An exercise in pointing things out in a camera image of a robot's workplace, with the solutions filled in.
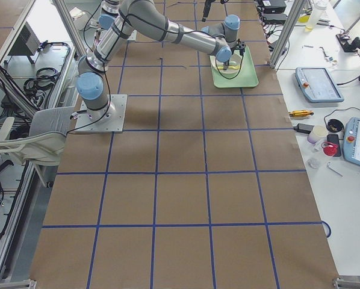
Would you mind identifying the aluminium frame post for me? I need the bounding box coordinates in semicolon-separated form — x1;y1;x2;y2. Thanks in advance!
269;0;305;68

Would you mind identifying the metal allen key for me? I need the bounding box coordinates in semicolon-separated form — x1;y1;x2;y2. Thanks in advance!
326;162;343;177

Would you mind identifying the lower blue teach pendant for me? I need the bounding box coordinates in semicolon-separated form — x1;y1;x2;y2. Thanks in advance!
343;117;360;166

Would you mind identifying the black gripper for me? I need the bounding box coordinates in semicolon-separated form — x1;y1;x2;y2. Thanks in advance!
202;0;246;70

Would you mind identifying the blue teach pendant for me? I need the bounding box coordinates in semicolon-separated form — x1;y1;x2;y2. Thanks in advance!
295;67;344;103
343;117;360;166

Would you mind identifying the yellow plastic fork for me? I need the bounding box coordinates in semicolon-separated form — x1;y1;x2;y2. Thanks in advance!
216;66;240;74

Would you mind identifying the upper blue teach pendant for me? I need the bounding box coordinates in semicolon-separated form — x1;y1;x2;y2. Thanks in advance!
295;67;344;103

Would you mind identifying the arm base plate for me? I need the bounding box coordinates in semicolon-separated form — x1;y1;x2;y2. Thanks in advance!
127;30;137;42
75;94;128;133

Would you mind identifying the white round plate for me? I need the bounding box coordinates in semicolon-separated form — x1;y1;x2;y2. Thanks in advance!
210;52;242;78

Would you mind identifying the red round lid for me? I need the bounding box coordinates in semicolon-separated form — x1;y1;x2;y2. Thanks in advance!
321;141;338;157

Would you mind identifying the black smartphone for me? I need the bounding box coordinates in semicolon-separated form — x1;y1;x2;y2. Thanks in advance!
324;134;341;157

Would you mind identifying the white lavender cup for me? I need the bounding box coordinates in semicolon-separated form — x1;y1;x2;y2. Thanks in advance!
307;125;328;144

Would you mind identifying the white office chair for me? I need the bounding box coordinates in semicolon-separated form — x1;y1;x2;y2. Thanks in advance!
0;106;75;187

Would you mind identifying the grey electronics box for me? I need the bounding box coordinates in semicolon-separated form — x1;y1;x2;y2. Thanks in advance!
8;22;40;64

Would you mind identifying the light green plastic tray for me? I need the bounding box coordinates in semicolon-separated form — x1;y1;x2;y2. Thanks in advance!
211;46;258;89

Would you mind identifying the black round dish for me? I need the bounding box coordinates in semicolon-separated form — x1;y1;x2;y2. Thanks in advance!
326;119;344;133

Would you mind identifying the black power adapter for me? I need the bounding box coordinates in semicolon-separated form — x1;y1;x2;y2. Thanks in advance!
293;123;313;134

